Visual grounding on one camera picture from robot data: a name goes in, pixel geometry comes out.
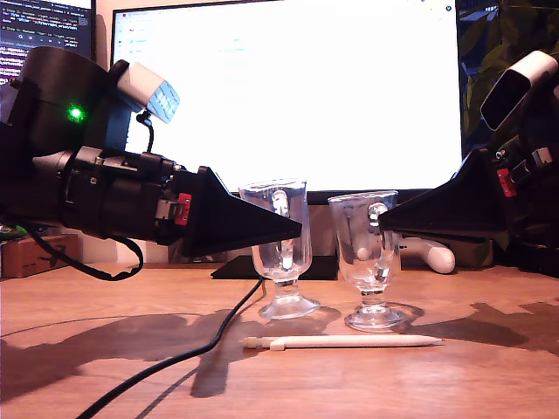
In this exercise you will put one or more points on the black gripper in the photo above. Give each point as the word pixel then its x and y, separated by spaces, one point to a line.
pixel 122 201

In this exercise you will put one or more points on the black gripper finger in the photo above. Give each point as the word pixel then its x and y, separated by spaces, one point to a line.
pixel 463 205

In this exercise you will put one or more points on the small footed glass cup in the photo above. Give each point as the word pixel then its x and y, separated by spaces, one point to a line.
pixel 288 307
pixel 375 320

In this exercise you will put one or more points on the white pen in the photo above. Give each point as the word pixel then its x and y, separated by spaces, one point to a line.
pixel 349 341

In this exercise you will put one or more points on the white game controller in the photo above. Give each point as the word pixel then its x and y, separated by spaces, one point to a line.
pixel 436 257

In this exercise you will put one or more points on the large black computer monitor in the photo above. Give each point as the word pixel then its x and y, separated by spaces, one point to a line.
pixel 327 109

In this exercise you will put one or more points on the green leafy plant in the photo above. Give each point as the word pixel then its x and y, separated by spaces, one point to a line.
pixel 493 57

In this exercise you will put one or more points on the brown cardboard box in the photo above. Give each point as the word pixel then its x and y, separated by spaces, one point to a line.
pixel 30 257

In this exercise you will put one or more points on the green object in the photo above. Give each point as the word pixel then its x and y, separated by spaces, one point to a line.
pixel 8 231

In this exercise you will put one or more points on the dark screen computer monitor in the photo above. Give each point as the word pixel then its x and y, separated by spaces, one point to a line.
pixel 43 26

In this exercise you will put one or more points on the gripper white camera box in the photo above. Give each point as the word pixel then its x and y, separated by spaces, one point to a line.
pixel 511 96
pixel 144 89

